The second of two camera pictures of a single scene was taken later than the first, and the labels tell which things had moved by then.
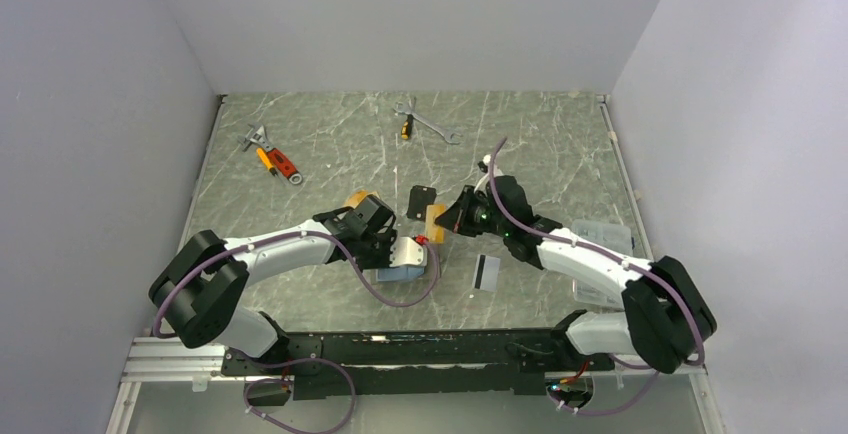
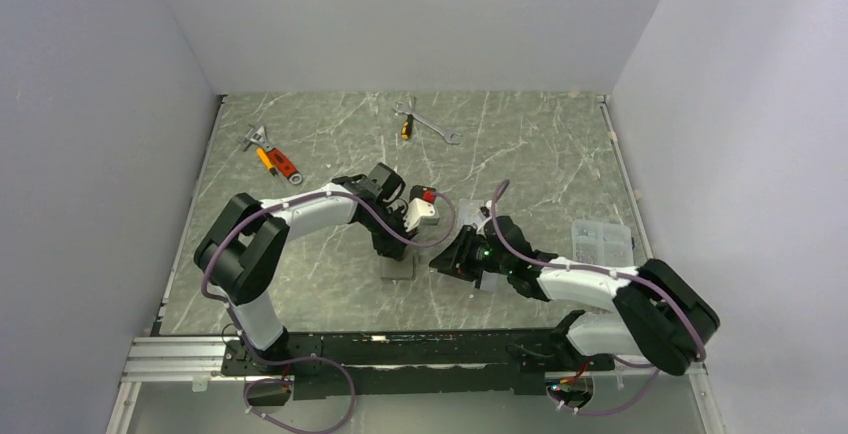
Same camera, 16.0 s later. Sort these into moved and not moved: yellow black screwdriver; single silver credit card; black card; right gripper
Moved: right gripper
Not moved: yellow black screwdriver; black card; single silver credit card
